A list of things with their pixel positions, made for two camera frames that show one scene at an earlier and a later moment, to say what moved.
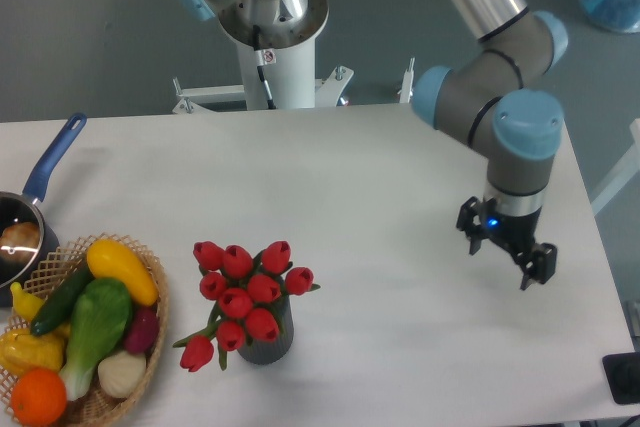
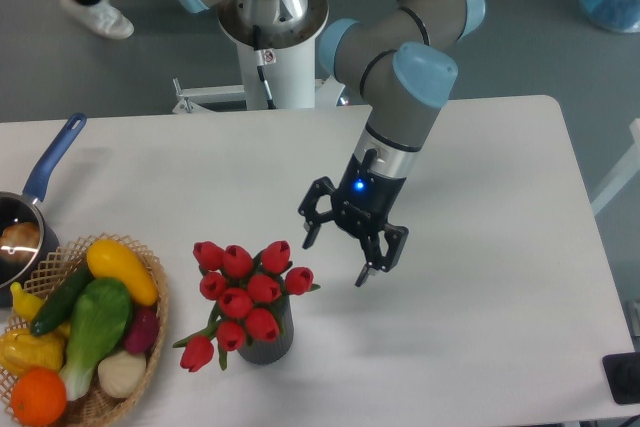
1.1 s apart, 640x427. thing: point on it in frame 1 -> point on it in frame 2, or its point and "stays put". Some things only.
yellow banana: (26, 304) stays put
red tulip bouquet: (242, 291) stays put
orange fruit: (38, 397) stays put
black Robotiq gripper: (515, 232) -> (362, 206)
